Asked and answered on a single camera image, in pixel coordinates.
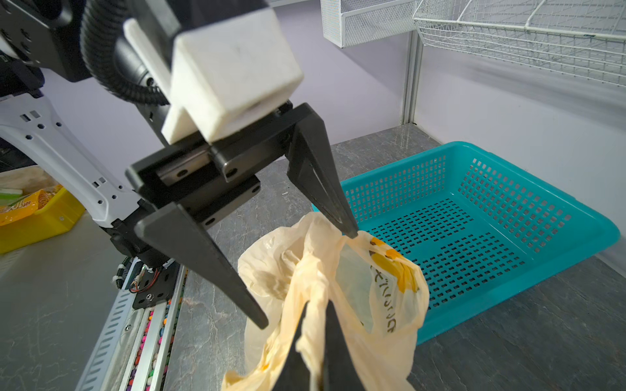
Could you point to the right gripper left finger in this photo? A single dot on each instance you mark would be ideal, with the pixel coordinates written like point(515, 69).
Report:
point(295, 375)

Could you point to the yellow tray with snacks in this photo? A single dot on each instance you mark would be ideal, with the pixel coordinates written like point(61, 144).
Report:
point(41, 215)

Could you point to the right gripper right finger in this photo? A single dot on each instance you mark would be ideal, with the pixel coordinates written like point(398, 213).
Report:
point(338, 372)

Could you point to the white vent grille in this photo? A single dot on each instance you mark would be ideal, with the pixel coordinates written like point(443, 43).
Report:
point(95, 371)

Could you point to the white wire wall rack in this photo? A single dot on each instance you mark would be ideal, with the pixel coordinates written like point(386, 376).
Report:
point(583, 39)

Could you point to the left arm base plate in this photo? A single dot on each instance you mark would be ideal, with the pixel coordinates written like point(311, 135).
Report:
point(148, 287)

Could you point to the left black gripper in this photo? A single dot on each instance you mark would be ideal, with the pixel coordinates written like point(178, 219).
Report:
point(209, 181)

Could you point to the banana print plastic bag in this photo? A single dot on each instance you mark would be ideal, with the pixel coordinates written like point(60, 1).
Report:
point(298, 272)

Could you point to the teal plastic basket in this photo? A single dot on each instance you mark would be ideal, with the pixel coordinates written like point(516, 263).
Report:
point(481, 229)

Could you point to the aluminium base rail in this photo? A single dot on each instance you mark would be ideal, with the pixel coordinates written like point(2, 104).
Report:
point(152, 339)

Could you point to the white mesh box basket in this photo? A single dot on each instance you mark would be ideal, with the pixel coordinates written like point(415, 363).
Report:
point(354, 22)

